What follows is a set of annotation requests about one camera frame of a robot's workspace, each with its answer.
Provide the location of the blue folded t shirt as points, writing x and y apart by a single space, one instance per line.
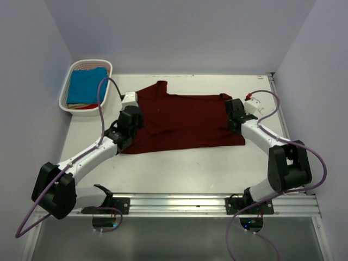
84 85

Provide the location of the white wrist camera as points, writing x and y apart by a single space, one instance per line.
129 99
251 105

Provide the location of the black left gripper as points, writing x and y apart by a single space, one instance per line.
141 124

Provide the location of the white plastic laundry basket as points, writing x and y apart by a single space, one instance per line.
87 64

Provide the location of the dark red t shirt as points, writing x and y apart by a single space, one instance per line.
178 122

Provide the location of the aluminium table right rail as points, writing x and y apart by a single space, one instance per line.
280 112

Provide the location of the red folded t shirt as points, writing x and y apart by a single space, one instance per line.
89 106

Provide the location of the beige folded t shirt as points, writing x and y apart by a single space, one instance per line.
77 105

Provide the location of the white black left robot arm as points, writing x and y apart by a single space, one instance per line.
55 189

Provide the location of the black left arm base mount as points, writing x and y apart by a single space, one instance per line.
121 203

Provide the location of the aluminium table rail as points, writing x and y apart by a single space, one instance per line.
280 112
194 205

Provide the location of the aluminium table front rail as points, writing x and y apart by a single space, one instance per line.
194 205

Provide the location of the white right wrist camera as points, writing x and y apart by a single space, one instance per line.
251 105

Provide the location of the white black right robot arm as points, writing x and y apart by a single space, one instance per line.
288 165

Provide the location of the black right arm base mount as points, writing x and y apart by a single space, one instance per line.
235 203

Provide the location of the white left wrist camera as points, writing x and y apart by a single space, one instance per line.
129 99

